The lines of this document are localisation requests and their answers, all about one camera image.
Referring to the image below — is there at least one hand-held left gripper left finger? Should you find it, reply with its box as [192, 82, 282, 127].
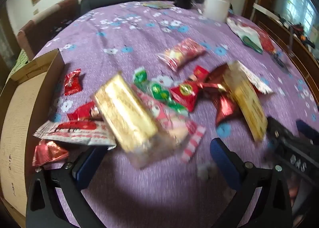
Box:
[26, 146, 108, 228]

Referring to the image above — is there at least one dark metal tool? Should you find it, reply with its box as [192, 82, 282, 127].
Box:
[271, 51, 290, 73]

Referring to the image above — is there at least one brown wooden chair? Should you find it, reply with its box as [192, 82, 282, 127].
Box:
[17, 0, 81, 61]

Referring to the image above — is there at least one brown cardboard box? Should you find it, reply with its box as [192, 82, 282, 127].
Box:
[0, 49, 65, 228]

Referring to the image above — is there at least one small red square packet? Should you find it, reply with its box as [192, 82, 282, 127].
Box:
[193, 66, 210, 82]

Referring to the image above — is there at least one pink snack packet yellow filling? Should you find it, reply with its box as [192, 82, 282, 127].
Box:
[157, 38, 207, 72]

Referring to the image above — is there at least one red plastic bag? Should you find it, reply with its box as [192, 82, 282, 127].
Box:
[249, 26, 278, 56]

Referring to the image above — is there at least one dark red foil bow candy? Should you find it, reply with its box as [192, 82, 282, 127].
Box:
[201, 64, 241, 126]

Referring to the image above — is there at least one flat green booklet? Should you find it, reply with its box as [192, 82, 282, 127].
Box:
[142, 0, 175, 10]

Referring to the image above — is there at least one pink striped clear packet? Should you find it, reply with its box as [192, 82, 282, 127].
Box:
[131, 85, 206, 169]

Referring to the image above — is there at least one white plastic jar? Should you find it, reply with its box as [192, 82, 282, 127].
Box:
[202, 0, 231, 22]

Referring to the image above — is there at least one wooden cabinet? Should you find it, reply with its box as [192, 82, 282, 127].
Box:
[251, 3, 319, 90]

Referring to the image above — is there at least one white red striped packet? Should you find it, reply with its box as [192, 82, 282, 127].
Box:
[34, 120, 117, 151]

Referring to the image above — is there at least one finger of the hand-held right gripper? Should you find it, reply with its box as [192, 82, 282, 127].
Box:
[296, 119, 319, 144]
[266, 116, 297, 144]

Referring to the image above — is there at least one purple floral tablecloth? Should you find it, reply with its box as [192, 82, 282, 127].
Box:
[32, 1, 319, 228]

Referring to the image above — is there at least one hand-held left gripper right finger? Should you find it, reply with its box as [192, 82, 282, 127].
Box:
[210, 138, 293, 228]

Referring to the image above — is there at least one red packet gold circle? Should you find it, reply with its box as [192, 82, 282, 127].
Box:
[170, 81, 203, 112]

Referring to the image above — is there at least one small red candy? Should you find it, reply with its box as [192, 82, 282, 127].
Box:
[64, 69, 82, 95]

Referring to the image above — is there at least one black small object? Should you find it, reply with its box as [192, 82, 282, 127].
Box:
[174, 0, 193, 9]

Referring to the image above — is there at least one green patterned cushion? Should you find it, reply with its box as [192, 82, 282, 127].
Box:
[9, 49, 34, 77]

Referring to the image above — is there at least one large gold snack packet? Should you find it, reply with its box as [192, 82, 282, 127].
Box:
[93, 73, 159, 153]

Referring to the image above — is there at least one white green plastic bag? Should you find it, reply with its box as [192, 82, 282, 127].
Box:
[226, 17, 264, 54]

